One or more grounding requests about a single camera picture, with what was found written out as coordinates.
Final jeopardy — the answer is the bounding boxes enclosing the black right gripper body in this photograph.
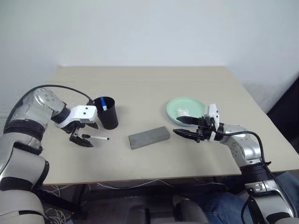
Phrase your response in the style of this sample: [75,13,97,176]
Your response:
[195,115,217,143]

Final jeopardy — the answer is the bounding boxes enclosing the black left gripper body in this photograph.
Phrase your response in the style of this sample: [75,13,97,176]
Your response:
[62,120,89,140]

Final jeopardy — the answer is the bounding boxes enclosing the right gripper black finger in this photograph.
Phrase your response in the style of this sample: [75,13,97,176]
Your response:
[176,116,201,126]
[172,128,199,142]

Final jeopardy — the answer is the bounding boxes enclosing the white marker with black cap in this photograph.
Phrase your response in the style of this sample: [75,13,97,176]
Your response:
[80,133,110,141]

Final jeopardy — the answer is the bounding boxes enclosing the light green plate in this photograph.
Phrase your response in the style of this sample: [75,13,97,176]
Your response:
[166,97,208,124]

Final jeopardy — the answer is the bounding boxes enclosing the black plastic cup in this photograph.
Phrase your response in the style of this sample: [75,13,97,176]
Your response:
[93,96,119,130]

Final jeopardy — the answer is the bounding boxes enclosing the grey glasses case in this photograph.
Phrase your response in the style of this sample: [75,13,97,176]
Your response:
[128,126,170,151]

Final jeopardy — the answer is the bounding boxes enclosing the light blue plate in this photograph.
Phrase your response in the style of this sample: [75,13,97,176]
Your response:
[166,109,204,128]

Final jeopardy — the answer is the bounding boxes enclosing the grey sneaker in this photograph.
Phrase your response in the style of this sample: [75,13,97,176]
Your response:
[172,195,191,207]

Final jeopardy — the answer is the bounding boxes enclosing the person's leg in jeans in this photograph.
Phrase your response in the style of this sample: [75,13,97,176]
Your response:
[198,171,299,224]

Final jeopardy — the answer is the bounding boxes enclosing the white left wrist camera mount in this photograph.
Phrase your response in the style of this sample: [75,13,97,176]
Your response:
[58,105,98,129]

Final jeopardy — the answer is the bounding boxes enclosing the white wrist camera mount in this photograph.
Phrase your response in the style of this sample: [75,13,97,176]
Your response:
[202,104,222,142]
[58,105,98,129]

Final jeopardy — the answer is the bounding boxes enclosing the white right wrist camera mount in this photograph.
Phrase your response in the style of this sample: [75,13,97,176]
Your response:
[202,104,222,142]

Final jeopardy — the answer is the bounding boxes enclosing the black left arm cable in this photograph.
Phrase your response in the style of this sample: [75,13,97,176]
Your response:
[14,84,94,105]

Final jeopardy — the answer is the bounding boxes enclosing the white cable under table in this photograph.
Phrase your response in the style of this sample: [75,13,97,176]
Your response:
[97,179,173,189]

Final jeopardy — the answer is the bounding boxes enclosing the tangled white wires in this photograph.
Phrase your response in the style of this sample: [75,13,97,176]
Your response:
[44,184,71,224]

